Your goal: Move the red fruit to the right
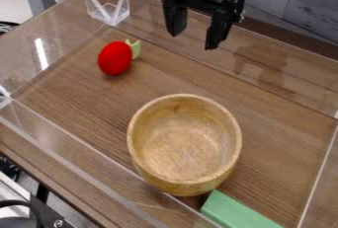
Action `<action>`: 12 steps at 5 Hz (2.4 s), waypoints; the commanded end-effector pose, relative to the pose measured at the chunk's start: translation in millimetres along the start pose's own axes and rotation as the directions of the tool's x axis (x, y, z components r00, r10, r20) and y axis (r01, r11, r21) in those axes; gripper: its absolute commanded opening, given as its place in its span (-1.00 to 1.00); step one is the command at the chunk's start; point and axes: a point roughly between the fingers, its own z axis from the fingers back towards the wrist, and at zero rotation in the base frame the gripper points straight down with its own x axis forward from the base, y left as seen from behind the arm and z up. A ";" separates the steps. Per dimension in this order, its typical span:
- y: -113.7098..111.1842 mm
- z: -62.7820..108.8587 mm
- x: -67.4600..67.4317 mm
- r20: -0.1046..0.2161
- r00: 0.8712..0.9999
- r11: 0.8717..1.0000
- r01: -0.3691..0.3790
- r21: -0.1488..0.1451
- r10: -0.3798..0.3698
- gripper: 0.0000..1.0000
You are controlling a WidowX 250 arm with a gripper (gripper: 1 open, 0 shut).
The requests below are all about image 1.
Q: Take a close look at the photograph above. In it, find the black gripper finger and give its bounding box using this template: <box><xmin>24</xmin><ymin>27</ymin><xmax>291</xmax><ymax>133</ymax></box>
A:
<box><xmin>163</xmin><ymin>0</ymin><xmax>187</xmax><ymax>37</ymax></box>
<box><xmin>205</xmin><ymin>8</ymin><xmax>234</xmax><ymax>50</ymax></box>

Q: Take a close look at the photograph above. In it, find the red felt fruit green leaf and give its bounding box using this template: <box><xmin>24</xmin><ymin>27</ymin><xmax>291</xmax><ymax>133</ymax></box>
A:
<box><xmin>98</xmin><ymin>39</ymin><xmax>142</xmax><ymax>75</ymax></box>

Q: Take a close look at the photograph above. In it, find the clear acrylic tray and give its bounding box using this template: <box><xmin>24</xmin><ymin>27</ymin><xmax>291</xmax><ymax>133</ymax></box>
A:
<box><xmin>0</xmin><ymin>0</ymin><xmax>338</xmax><ymax>228</ymax></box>

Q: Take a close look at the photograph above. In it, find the wooden bowl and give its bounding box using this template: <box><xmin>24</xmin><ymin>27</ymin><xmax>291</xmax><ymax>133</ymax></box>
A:
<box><xmin>127</xmin><ymin>94</ymin><xmax>243</xmax><ymax>196</ymax></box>

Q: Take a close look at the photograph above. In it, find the green block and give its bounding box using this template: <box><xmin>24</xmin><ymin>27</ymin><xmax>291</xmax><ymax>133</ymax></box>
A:
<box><xmin>201</xmin><ymin>190</ymin><xmax>283</xmax><ymax>228</ymax></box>

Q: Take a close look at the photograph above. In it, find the black clamp with cable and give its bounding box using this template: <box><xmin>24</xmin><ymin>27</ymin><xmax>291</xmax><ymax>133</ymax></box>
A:
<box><xmin>0</xmin><ymin>198</ymin><xmax>76</xmax><ymax>228</ymax></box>

